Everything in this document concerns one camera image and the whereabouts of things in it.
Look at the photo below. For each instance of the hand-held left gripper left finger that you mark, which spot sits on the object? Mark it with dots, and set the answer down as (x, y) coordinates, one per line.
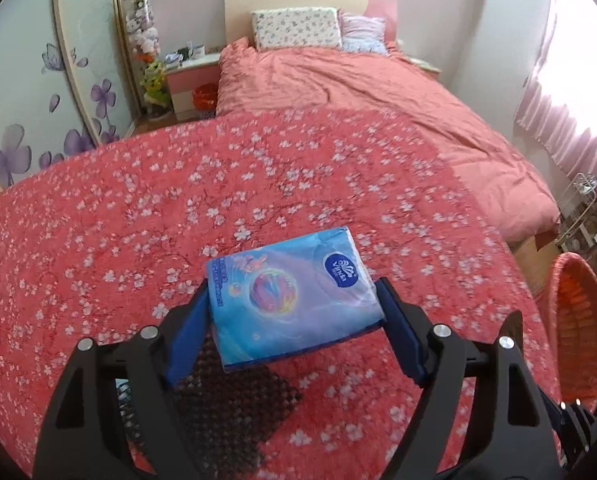
(188, 340)

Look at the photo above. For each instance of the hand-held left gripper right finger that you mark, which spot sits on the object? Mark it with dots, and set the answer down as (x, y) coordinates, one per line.
(403, 330)

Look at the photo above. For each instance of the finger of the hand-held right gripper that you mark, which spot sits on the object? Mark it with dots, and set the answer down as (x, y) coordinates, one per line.
(580, 430)

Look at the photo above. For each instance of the orange laundry basket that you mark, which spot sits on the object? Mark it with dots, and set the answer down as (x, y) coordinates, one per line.
(578, 330)

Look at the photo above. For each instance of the blue tissue pack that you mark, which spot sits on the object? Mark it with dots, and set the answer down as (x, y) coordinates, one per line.
(288, 300)

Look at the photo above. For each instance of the red floral blanket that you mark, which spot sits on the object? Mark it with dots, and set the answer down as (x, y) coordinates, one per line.
(178, 200)

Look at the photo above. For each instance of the pink duvet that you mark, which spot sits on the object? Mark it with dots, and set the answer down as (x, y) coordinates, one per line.
(378, 95)

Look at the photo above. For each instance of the pink white nightstand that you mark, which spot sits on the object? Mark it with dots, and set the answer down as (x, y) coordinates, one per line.
(183, 87)

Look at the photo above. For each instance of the yellow green plush toy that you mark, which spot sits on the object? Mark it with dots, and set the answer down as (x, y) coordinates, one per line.
(156, 85)

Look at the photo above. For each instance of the beige bedside table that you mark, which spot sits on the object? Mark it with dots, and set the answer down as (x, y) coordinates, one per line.
(425, 63)

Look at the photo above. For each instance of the pink curtain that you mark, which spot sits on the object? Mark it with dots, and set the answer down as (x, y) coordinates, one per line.
(568, 85)

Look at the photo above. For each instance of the pink striped pillow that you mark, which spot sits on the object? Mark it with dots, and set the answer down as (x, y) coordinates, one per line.
(363, 34)

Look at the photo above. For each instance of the white plush toys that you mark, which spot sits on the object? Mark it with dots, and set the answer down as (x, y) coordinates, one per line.
(143, 35)

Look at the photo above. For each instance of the white floral pillow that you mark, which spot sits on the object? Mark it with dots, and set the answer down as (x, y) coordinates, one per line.
(296, 29)

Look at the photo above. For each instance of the white floral wardrobe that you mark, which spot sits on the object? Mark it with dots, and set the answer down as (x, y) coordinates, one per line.
(28, 60)

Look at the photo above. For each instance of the red pillow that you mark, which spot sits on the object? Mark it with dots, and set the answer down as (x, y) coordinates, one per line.
(384, 7)

